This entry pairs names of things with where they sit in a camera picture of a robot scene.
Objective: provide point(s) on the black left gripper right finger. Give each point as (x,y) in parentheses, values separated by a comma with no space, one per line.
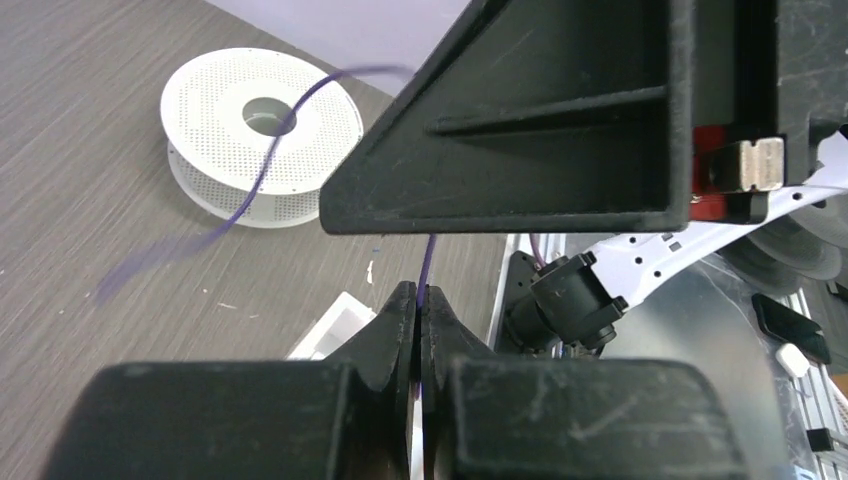
(490,416)

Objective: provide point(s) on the right white plastic bin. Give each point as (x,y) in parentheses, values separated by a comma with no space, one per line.
(340,322)

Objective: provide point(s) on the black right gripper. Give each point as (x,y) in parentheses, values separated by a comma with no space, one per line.
(771,87)

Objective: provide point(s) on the white perforated cable spool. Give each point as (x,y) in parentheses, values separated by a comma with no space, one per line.
(220,111)

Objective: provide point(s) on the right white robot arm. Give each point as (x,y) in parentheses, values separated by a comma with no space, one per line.
(569,308)

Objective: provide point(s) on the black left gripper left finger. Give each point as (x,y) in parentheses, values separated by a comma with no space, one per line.
(347,416)

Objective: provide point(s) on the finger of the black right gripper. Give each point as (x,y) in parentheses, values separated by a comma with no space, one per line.
(533,116)

